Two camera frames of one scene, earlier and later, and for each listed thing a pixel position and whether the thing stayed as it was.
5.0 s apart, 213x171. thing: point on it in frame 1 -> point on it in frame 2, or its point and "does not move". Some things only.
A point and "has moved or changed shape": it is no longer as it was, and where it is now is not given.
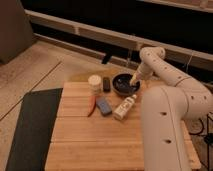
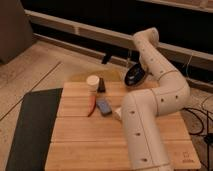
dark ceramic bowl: (122, 85) has moved or changed shape
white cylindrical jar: (95, 87) does not move
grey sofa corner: (16, 32) does not move
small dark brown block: (106, 84) -> (101, 86)
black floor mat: (30, 146) does not move
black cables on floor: (209, 136) does not move
